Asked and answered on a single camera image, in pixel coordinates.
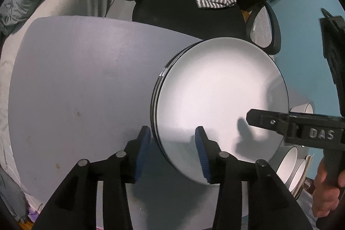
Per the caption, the small white black-rimmed plate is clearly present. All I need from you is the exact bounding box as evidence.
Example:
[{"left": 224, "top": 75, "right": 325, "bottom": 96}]
[{"left": 156, "top": 37, "right": 289, "bottom": 185}]

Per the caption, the person's right hand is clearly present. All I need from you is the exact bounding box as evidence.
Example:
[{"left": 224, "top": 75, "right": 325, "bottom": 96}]
[{"left": 312, "top": 159, "right": 340, "bottom": 218}]

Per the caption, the white ribbed bowl far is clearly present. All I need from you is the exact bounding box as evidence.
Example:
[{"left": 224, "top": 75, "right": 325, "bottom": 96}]
[{"left": 289, "top": 103, "right": 314, "bottom": 114}]

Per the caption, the white ribbed bowl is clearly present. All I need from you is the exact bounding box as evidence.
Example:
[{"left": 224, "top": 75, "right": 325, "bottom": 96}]
[
  {"left": 289, "top": 103, "right": 314, "bottom": 114},
  {"left": 268, "top": 146, "right": 298, "bottom": 183}
]

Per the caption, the white ribbed bowl near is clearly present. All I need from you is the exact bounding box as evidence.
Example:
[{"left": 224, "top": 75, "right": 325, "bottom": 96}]
[{"left": 268, "top": 146, "right": 298, "bottom": 183}]

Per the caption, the white bowl lowest right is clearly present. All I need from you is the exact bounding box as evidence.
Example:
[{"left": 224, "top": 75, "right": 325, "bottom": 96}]
[{"left": 285, "top": 159, "right": 306, "bottom": 193}]

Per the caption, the large white black-rimmed plate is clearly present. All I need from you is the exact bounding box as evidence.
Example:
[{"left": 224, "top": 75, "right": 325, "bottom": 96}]
[{"left": 150, "top": 41, "right": 203, "bottom": 150}]

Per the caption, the black office chair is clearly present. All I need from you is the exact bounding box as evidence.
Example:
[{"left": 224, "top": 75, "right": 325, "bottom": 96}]
[{"left": 127, "top": 0, "right": 281, "bottom": 55}]

